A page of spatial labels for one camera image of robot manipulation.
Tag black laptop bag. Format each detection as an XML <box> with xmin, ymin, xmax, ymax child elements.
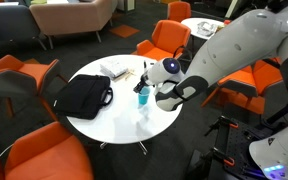
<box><xmin>51</xmin><ymin>73</ymin><xmax>115</xmax><ymax>121</ymax></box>

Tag dark grey sofa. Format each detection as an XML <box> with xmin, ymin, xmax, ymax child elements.
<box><xmin>0</xmin><ymin>4</ymin><xmax>48</xmax><ymax>52</ymax></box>

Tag small white round table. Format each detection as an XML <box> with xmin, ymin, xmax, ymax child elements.
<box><xmin>180</xmin><ymin>17</ymin><xmax>226</xmax><ymax>41</ymax></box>

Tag crumpled silver wrapper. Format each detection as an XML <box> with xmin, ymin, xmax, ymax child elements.
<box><xmin>196</xmin><ymin>21</ymin><xmax>219</xmax><ymax>37</ymax></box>

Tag black cable loop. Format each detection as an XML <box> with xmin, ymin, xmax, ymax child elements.
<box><xmin>172</xmin><ymin>44</ymin><xmax>194</xmax><ymax>63</ymax></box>

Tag wooden sticks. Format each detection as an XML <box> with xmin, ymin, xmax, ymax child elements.
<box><xmin>116</xmin><ymin>67</ymin><xmax>137</xmax><ymax>83</ymax></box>

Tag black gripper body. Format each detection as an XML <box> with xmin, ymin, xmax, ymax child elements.
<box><xmin>136</xmin><ymin>73</ymin><xmax>151</xmax><ymax>89</ymax></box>

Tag light blue plastic cup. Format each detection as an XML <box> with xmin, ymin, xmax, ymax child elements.
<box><xmin>137</xmin><ymin>86</ymin><xmax>151</xmax><ymax>106</ymax></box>

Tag printed cardboard box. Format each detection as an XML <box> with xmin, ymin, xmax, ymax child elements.
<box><xmin>99</xmin><ymin>59</ymin><xmax>129</xmax><ymax>80</ymax></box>

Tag beige sofa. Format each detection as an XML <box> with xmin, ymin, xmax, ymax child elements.
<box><xmin>28</xmin><ymin>0</ymin><xmax>119</xmax><ymax>51</ymax></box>

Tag orange black clamp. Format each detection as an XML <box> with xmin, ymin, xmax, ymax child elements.
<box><xmin>204</xmin><ymin>115</ymin><xmax>240</xmax><ymax>137</ymax></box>
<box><xmin>211</xmin><ymin>147</ymin><xmax>237</xmax><ymax>168</ymax></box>

